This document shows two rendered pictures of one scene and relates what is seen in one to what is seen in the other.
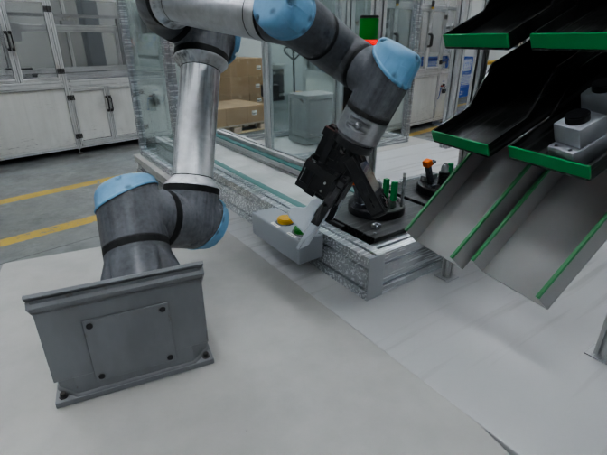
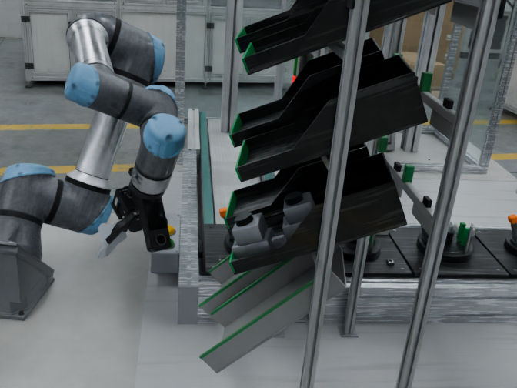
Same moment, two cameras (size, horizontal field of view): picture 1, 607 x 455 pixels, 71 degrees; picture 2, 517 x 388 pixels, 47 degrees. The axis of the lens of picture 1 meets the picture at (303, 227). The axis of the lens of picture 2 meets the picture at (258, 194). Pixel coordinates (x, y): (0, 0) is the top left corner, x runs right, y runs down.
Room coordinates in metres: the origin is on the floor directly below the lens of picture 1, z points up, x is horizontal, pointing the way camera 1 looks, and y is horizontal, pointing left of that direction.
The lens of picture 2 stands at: (-0.16, -0.78, 1.69)
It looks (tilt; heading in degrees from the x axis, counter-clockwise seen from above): 24 degrees down; 27
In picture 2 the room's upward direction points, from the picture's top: 5 degrees clockwise
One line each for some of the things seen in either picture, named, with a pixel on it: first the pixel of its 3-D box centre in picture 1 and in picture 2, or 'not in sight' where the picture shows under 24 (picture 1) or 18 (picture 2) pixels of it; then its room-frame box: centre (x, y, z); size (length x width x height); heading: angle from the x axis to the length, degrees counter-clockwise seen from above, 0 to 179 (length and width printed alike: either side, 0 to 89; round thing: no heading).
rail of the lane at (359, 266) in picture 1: (267, 209); (190, 215); (1.13, 0.10, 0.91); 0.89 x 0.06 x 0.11; 35
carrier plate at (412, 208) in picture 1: (375, 213); (252, 249); (0.99, -0.18, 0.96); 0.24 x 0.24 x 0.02; 35
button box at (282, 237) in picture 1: (285, 233); (166, 242); (0.93, 0.04, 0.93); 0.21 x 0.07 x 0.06; 35
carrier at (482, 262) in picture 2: not in sight; (447, 235); (1.28, -0.59, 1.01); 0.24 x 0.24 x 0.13; 35
